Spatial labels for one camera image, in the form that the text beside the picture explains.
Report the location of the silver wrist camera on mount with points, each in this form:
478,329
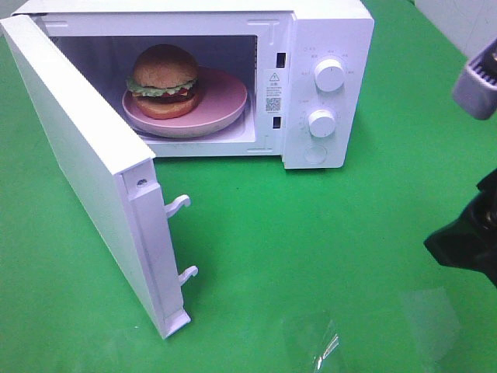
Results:
475,88

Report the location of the pink round plate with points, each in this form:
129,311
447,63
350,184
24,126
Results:
222,101

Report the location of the upper white microwave knob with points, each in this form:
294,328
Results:
329,75

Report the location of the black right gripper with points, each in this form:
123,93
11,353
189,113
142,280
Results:
470,244

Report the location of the round microwave door button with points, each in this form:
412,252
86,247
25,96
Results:
316,154

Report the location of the white microwave oven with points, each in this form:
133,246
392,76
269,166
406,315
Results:
271,46

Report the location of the white microwave knob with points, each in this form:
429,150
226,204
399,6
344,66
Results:
321,123
329,75

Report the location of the white microwave door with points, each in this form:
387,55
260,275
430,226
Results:
109,168

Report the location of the lower white microwave knob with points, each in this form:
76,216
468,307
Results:
321,123

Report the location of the glass microwave turntable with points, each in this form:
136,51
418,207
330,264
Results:
234,130

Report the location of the burger with lettuce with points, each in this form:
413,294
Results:
163,83

